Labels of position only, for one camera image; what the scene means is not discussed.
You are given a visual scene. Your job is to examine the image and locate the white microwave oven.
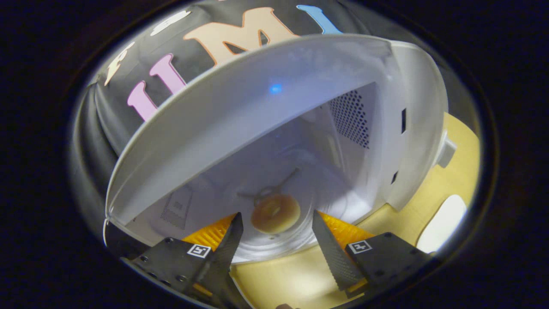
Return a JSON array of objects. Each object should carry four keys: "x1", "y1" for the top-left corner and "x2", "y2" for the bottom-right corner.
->
[{"x1": 104, "y1": 33, "x2": 457, "y2": 264}]

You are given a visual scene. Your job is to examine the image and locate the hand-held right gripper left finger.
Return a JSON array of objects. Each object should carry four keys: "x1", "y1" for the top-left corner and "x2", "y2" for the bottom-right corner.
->
[{"x1": 122, "y1": 212, "x2": 253, "y2": 309}]

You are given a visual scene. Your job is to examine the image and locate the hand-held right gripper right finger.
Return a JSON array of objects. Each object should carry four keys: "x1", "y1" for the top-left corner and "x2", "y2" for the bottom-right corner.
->
[{"x1": 312, "y1": 209, "x2": 434, "y2": 300}]

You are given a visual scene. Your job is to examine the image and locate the black backdrop cloth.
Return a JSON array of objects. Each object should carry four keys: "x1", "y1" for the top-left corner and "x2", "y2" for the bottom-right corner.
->
[{"x1": 69, "y1": 0, "x2": 399, "y2": 258}]

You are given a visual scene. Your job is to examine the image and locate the glass microwave turntable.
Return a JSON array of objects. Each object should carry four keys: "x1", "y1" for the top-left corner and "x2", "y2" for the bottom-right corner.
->
[{"x1": 195, "y1": 148, "x2": 363, "y2": 264}]

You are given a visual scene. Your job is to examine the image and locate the brown doughnut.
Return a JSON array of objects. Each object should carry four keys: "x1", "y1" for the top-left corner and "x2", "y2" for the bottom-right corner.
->
[{"x1": 250, "y1": 193, "x2": 301, "y2": 235}]

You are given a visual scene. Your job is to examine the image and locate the white square plate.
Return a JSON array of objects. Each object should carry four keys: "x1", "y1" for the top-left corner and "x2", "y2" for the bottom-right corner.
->
[{"x1": 416, "y1": 194, "x2": 467, "y2": 254}]

